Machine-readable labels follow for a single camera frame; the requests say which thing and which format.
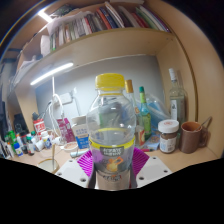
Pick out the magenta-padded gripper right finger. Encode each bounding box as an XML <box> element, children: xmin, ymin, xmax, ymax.
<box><xmin>132</xmin><ymin>147</ymin><xmax>173</xmax><ymax>188</ymax></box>

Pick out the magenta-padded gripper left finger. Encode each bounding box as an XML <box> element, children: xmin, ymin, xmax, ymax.
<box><xmin>55</xmin><ymin>149</ymin><xmax>96</xmax><ymax>189</ymax></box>

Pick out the clear yellow-capped drink bottle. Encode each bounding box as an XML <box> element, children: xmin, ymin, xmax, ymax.
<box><xmin>85</xmin><ymin>73</ymin><xmax>137</xmax><ymax>191</ymax></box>

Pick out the blue and white carton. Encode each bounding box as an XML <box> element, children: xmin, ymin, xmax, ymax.
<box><xmin>71</xmin><ymin>115</ymin><xmax>91</xmax><ymax>150</ymax></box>

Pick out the spoon in cream mug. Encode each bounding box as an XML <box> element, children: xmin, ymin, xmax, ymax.
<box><xmin>50</xmin><ymin>143</ymin><xmax>56</xmax><ymax>168</ymax></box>

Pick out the brown jar with white lid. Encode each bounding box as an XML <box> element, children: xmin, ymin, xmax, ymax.
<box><xmin>157</xmin><ymin>119</ymin><xmax>180</xmax><ymax>155</ymax></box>

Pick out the magenta box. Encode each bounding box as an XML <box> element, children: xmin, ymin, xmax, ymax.
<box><xmin>56</xmin><ymin>117</ymin><xmax>76</xmax><ymax>144</ymax></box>

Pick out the yellow-capped glass bottle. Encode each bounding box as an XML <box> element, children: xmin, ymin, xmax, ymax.
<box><xmin>124</xmin><ymin>79</ymin><xmax>146</xmax><ymax>148</ymax></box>

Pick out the green-capped glass bottle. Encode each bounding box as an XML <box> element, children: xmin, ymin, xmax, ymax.
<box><xmin>138</xmin><ymin>86</ymin><xmax>153</xmax><ymax>141</ymax></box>

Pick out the blue plastic bag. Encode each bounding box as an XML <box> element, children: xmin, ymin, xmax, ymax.
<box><xmin>146</xmin><ymin>94</ymin><xmax>173</xmax><ymax>130</ymax></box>

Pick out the brown mug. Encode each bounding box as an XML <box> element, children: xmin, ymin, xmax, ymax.
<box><xmin>179</xmin><ymin>121</ymin><xmax>210</xmax><ymax>155</ymax></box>

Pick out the red and white canister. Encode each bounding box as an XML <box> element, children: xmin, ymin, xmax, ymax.
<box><xmin>33</xmin><ymin>118</ymin><xmax>47</xmax><ymax>138</ymax></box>

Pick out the white desk lamp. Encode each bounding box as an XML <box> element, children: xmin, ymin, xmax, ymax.
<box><xmin>49</xmin><ymin>76</ymin><xmax>68</xmax><ymax>135</ymax></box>

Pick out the clear glass bottle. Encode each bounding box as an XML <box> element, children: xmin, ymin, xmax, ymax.
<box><xmin>168</xmin><ymin>68</ymin><xmax>188</xmax><ymax>130</ymax></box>

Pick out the wooden shelf unit with books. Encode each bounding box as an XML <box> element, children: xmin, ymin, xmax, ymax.
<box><xmin>6</xmin><ymin>0</ymin><xmax>201</xmax><ymax>111</ymax></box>

